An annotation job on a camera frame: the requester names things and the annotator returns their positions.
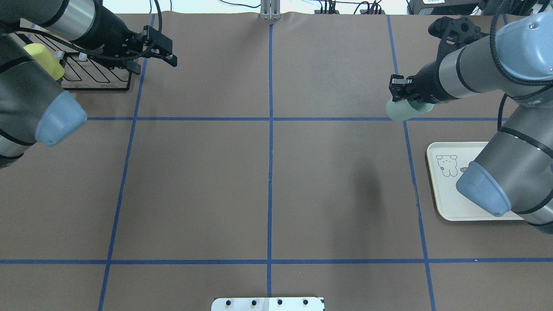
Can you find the yellow-green plastic cup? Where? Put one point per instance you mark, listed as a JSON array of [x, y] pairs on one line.
[[46, 59]]

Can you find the black box on desk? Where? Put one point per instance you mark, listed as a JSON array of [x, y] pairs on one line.
[[441, 7]]

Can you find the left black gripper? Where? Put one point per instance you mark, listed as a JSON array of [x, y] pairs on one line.
[[109, 29]]

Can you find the pale green plastic cup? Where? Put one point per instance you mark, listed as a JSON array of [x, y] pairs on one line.
[[401, 111]]

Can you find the black wire cup rack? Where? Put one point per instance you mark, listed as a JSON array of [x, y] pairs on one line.
[[80, 73]]

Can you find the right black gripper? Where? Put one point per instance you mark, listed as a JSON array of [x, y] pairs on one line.
[[426, 82]]

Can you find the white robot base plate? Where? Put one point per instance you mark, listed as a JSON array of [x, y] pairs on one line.
[[269, 304]]

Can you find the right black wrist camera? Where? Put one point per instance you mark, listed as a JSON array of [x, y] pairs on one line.
[[460, 31]]

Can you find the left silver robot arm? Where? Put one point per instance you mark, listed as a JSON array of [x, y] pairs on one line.
[[35, 108]]

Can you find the cream rabbit print tray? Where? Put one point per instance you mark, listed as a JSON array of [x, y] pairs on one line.
[[463, 191]]

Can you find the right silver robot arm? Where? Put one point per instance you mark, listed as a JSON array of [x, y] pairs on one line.
[[513, 173]]

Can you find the grey aluminium frame post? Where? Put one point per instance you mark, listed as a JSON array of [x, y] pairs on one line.
[[270, 10]]

